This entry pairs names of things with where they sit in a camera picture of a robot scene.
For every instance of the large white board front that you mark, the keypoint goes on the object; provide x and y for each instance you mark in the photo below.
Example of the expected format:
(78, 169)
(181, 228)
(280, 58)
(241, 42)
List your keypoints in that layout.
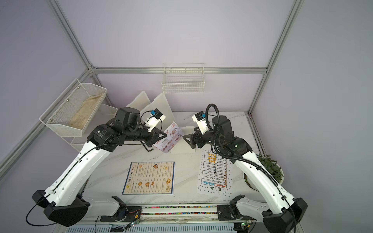
(161, 103)

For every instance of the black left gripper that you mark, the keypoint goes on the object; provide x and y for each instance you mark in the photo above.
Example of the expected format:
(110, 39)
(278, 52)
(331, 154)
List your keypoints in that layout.
(154, 137)

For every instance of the white wire wall basket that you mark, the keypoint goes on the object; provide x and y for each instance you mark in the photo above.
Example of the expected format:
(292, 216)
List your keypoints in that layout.
(179, 78)

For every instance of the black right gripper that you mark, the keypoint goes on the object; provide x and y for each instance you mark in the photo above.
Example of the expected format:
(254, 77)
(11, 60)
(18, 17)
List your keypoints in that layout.
(199, 136)

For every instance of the narrow white rack box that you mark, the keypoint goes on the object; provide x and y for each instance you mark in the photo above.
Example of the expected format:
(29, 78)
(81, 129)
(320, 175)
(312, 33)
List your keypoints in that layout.
(182, 147)

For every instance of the dotted table price menu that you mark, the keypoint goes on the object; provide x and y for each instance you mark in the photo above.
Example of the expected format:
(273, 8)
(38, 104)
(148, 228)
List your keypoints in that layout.
(214, 178)

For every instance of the potted green plant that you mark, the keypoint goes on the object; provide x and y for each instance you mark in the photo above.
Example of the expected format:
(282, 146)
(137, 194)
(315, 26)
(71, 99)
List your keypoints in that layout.
(272, 167)

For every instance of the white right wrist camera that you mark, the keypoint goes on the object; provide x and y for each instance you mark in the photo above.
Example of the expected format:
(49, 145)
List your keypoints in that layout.
(201, 120)

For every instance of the aluminium front rail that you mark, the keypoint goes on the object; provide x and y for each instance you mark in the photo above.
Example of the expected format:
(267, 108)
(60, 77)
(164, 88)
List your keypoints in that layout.
(174, 214)

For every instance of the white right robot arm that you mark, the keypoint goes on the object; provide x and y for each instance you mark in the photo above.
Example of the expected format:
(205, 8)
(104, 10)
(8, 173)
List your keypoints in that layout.
(241, 154)

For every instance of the black allen key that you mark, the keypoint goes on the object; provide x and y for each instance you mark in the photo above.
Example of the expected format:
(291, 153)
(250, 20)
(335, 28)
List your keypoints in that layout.
(148, 149)

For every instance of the small special menu flyer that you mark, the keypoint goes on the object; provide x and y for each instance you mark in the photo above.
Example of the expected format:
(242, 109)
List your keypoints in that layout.
(174, 135)

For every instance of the upper white mesh shelf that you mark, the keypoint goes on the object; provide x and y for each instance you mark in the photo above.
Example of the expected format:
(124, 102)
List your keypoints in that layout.
(59, 114)

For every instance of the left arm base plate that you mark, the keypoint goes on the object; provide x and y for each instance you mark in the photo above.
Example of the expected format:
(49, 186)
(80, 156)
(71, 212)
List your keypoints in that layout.
(124, 213)

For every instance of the large dim sum menu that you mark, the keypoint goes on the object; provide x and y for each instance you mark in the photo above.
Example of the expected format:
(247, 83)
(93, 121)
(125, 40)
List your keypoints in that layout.
(150, 178)

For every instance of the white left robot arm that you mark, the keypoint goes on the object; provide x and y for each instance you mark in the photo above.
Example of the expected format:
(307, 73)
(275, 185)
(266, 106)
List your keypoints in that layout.
(63, 202)

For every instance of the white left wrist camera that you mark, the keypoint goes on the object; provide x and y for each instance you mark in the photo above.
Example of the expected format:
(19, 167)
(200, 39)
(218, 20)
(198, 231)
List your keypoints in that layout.
(156, 116)

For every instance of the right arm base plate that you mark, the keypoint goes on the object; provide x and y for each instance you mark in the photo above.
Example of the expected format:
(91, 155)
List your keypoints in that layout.
(230, 211)

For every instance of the large white board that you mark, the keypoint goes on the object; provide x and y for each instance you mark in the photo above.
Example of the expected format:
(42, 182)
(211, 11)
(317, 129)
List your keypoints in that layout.
(161, 103)
(140, 102)

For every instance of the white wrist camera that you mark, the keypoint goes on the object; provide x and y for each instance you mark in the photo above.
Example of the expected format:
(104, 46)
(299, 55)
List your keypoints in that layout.
(156, 116)
(201, 120)

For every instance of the large white board rear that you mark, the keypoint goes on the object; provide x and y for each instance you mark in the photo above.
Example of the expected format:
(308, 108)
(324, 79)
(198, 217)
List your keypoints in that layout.
(140, 102)

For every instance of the beige cloth in shelf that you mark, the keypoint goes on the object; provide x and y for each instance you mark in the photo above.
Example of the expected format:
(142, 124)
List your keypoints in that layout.
(80, 119)

